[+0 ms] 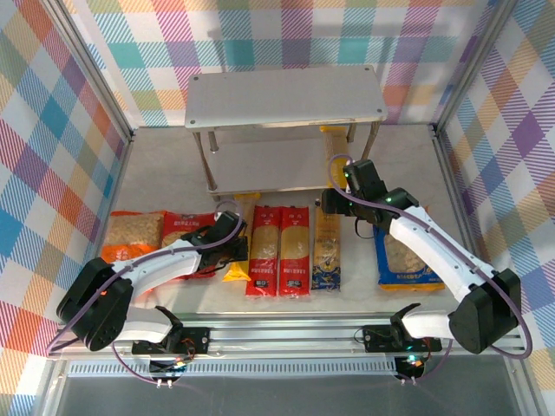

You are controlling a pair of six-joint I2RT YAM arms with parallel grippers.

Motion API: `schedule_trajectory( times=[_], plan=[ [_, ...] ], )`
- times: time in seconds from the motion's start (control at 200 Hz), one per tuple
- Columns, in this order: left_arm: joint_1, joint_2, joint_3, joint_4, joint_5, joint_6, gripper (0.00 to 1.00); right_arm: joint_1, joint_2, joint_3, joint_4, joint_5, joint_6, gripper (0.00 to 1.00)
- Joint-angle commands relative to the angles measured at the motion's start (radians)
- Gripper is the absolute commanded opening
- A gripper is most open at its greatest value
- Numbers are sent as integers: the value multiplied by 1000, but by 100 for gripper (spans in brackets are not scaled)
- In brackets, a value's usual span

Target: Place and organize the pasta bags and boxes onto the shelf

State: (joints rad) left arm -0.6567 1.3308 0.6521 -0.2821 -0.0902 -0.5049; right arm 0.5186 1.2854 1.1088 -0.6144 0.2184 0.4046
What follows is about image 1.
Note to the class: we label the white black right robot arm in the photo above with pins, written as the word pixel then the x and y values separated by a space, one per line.
pixel 433 255

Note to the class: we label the dark blue gold spaghetti pack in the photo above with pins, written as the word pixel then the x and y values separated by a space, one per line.
pixel 326 251

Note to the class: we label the two-tier metal shelf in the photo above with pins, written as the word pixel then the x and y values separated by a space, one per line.
pixel 282 95

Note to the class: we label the red spaghetti pack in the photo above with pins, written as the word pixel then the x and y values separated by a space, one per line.
pixel 263 251
pixel 295 251

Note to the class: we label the yellow spaghetti pack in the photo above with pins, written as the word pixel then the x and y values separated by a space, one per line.
pixel 248 206
pixel 333 147

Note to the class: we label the aluminium frame post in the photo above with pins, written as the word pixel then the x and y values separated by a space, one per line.
pixel 86 69
pixel 477 65

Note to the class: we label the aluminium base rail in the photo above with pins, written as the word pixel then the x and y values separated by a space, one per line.
pixel 282 338

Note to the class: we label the blue pasta bag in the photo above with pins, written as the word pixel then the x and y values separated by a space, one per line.
pixel 407 268

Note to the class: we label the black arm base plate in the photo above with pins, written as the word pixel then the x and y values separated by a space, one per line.
pixel 197 338
pixel 377 338

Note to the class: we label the red fusilli pasta bag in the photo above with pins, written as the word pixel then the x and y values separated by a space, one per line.
pixel 182 227

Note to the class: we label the orange macaroni pasta bag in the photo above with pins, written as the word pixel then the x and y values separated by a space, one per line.
pixel 130 229

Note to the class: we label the small circuit board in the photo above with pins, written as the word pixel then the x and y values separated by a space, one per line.
pixel 169 368
pixel 412 366

